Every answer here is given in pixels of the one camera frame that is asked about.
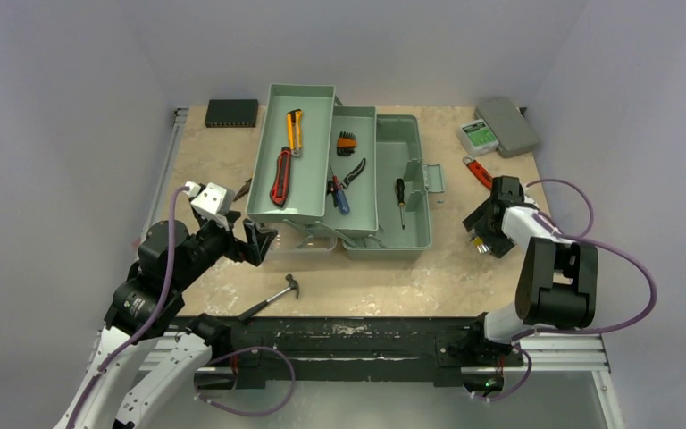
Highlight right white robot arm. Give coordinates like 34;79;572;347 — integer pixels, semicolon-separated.
463;176;598;364

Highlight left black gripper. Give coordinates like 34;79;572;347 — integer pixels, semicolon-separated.
173;209;276;290

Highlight yellow black needle pliers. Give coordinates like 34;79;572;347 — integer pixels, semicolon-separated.
234;179;252;201

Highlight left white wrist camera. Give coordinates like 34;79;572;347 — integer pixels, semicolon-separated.
184;181;236;231

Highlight black yellow stubby screwdriver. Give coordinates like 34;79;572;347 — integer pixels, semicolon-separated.
395;178;406;230

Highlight green white screw box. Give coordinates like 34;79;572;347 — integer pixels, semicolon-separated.
456;119;499;157

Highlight orange hex key set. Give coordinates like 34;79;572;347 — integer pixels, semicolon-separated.
336;131;357;156

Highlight black network switch box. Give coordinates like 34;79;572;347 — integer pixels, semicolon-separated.
204;99;259;128

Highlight yellow clip hex key set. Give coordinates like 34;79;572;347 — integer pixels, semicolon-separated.
471;237;490;254

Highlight aluminium rail frame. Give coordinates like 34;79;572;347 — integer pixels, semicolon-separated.
85;106;612;380

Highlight red black utility knife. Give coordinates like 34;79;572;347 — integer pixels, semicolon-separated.
270;147;292;207

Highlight yellow handled pliers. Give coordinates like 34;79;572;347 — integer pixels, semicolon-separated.
286;109;303;157

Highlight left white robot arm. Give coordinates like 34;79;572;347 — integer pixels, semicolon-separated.
57;220;278;428

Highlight grey plastic case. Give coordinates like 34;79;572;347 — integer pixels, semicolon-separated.
475;97;540;158

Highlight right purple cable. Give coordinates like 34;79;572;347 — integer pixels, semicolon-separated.
470;178;659;404

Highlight black handled hammer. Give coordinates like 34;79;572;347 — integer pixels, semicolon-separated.
238;273;300;324

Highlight red adjustable wrench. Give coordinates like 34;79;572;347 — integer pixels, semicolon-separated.
463;156;493;190

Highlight blue red screwdriver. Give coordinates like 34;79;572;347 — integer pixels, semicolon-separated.
329;175;350;215

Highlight translucent green tool box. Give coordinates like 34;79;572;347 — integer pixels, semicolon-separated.
246;83;445;261

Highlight black pruning shears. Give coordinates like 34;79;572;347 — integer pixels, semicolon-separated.
326;158;366;195

